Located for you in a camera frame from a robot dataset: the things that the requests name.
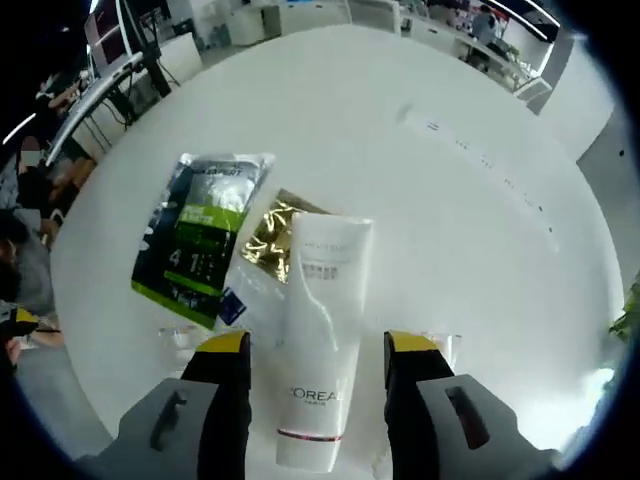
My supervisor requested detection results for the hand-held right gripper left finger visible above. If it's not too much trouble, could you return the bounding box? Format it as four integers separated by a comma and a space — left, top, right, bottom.
97, 329, 251, 480

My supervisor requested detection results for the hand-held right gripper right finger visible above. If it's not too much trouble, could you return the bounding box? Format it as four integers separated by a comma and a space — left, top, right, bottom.
383, 329, 561, 480

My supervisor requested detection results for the clear skincare sachet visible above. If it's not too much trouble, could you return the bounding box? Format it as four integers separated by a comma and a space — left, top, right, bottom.
217, 259, 301, 351

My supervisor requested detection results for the white skincare tube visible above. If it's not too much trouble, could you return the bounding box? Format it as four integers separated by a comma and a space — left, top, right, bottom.
276, 212, 375, 474

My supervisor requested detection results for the green black skincare sachet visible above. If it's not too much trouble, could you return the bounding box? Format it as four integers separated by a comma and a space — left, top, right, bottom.
130, 152, 276, 331

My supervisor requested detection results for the gold skincare sachet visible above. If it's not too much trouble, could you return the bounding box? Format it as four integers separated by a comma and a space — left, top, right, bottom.
242, 188, 331, 285

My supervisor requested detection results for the potted green plant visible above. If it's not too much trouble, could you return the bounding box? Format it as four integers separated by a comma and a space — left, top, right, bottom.
608, 284, 640, 346

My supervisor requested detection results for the black laptop stand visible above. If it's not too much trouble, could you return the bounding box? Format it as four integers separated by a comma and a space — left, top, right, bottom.
89, 47, 174, 151

